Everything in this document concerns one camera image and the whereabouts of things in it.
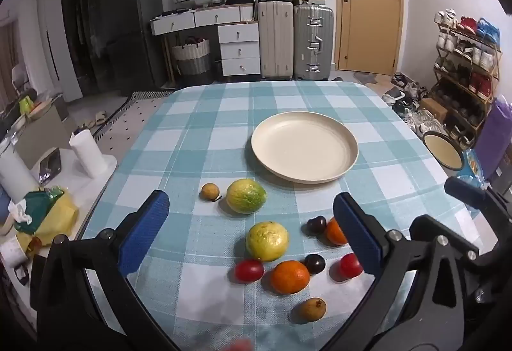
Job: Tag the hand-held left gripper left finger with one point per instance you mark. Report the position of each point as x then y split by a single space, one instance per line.
146 231

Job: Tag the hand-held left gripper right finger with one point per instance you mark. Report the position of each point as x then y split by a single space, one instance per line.
358 235

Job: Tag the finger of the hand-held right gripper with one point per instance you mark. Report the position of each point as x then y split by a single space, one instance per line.
470 193

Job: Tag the orange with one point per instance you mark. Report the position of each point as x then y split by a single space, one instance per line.
334 233
290 276

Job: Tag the red tomato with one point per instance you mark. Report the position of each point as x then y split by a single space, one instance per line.
248 270
350 265

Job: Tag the dark purple plum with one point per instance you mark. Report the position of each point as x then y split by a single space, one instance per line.
315 263
316 225

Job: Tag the small brown loquat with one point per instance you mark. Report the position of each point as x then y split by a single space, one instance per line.
209 191
311 309

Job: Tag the cream round plate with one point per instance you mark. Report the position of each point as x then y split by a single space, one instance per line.
304 147

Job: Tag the blue snack bag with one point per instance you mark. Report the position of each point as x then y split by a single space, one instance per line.
472 166

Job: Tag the cream enamel basin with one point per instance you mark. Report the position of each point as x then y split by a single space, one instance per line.
442 149

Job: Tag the purple rolled mat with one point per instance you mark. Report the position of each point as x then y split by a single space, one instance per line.
494 131

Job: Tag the yellow plastic bag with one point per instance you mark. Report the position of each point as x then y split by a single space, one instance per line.
60 215

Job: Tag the cardboard box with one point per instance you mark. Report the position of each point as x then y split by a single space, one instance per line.
433 109

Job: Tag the white paper towel roll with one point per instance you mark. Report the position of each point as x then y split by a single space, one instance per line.
14 177
86 153

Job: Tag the green yellow guava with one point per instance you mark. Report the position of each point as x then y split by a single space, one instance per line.
245 195

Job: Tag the pile of shoes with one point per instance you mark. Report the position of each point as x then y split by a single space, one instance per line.
408 102

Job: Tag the teal checked tablecloth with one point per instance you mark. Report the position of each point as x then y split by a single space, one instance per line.
192 127

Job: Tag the wooden shoe rack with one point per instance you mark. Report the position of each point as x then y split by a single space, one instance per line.
466 74

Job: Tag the patterned floor rug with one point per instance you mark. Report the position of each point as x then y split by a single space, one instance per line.
136 111

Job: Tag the beige slippers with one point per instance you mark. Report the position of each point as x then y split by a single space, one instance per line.
94 119

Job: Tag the grey door mat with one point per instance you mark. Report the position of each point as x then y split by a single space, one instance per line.
364 77

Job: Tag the green bag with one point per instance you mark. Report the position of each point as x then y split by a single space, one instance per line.
26 105

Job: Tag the white grey laundry basket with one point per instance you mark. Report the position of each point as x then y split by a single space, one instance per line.
191 58

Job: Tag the silver suitcase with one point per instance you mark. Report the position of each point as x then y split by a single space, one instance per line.
313 42

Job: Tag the dark grey refrigerator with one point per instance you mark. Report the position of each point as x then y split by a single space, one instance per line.
128 26

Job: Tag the white drawer desk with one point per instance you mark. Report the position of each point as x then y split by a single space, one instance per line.
240 42

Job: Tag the wooden door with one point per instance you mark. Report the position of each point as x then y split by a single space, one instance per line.
368 6

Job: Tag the beige suitcase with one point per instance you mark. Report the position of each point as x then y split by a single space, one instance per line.
275 38

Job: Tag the dark tall cabinet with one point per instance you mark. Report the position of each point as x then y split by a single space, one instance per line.
78 14

